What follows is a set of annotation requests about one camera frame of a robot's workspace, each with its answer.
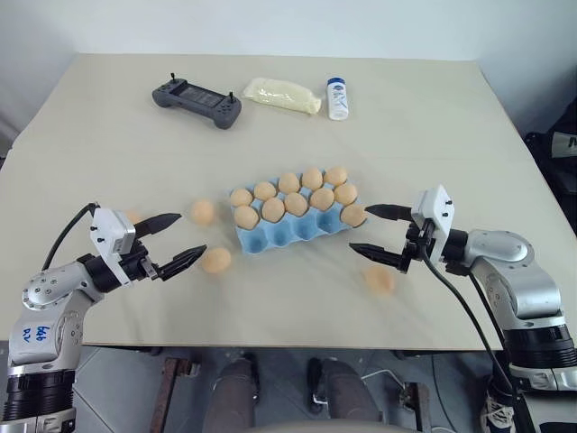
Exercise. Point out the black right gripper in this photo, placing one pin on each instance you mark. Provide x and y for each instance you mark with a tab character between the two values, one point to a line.
418	243

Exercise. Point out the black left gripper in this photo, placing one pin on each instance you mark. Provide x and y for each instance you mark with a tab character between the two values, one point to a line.
135	266

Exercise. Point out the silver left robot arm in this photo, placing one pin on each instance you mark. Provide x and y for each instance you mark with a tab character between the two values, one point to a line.
43	325

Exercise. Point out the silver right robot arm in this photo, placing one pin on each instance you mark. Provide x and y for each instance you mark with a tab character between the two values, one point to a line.
518	270

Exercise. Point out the blue egg carton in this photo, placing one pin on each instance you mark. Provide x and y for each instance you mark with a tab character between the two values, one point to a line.
288	232

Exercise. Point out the brown egg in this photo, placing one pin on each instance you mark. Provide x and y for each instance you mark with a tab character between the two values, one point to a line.
380	279
289	182
246	217
241	197
296	203
354	215
202	211
322	198
312	178
345	193
336	176
265	190
216	260
132	216
273	210

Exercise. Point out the grey handheld remote controller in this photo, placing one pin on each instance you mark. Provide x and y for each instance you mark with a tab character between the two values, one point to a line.
196	101

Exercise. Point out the white bottle with blue label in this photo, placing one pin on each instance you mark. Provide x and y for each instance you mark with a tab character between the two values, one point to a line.
338	99

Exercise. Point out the rusty metal table leg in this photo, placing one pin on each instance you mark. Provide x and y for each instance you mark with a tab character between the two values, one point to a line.
164	392
419	406

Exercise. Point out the dark rounded robot leg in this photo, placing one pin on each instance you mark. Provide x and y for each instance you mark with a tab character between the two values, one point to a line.
347	392
236	388

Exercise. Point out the clear bag of rice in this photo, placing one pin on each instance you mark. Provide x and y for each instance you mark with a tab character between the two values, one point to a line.
281	95

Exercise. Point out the black bag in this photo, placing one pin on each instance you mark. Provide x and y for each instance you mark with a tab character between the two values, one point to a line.
559	153

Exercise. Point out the white sneaker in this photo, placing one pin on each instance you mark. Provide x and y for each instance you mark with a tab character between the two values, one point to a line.
496	406

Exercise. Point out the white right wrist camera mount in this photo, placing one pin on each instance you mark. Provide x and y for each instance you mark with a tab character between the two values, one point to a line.
435	205

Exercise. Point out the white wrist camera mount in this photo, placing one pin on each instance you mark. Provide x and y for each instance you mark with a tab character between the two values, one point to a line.
110	230
435	205

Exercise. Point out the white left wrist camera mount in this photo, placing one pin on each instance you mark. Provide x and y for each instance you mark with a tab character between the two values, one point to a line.
110	230

